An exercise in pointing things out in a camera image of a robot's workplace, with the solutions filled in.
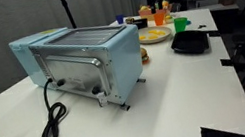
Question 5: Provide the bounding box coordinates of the black tape strip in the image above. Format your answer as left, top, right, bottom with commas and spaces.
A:
207, 29, 221, 39
219, 56, 237, 69

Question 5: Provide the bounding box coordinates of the yellow toy fry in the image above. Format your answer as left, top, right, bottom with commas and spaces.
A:
138, 34, 148, 41
146, 34, 160, 42
147, 29, 159, 35
157, 29, 167, 37

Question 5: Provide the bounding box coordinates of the blue lid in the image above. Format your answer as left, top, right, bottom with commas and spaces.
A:
184, 18, 192, 27

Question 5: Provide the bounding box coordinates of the black plastic tray bin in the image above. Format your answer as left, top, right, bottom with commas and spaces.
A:
168, 26, 212, 60

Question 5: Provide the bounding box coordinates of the orange cup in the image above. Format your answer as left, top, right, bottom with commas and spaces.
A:
152, 9, 168, 27

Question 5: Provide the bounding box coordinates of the orange yellow toy fruit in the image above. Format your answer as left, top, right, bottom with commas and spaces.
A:
161, 0, 171, 8

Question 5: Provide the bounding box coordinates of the black toaster power cord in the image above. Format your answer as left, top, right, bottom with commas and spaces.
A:
29, 76, 73, 137

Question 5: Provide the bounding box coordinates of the green cup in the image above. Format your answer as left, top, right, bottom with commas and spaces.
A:
173, 16, 190, 34

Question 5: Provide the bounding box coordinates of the pink toy fruit basket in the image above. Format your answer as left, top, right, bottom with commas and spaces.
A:
137, 0, 175, 23

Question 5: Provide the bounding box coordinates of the toy burger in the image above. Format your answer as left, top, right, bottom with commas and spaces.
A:
139, 46, 152, 65

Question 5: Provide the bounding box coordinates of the blue cup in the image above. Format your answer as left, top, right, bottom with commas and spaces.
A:
115, 14, 126, 26

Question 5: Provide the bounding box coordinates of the brown cardboard box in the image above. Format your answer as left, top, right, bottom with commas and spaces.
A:
217, 0, 239, 8

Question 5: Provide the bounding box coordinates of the light blue toaster oven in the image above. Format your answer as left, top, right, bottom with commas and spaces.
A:
6, 13, 152, 130

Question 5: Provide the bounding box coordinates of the small black clip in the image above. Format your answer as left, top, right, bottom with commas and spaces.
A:
197, 22, 208, 30

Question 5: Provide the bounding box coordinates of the black tripod pole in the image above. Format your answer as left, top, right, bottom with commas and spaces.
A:
58, 0, 79, 31

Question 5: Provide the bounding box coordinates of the beige plate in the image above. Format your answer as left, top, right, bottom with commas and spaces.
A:
136, 22, 174, 47

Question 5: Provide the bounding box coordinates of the small black box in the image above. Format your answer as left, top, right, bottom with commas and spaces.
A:
130, 17, 150, 31

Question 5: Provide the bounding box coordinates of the yellow green toy fruit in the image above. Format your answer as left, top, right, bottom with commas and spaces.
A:
163, 13, 175, 25

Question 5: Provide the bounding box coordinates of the small dark toy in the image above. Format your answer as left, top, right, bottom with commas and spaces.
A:
124, 16, 136, 25

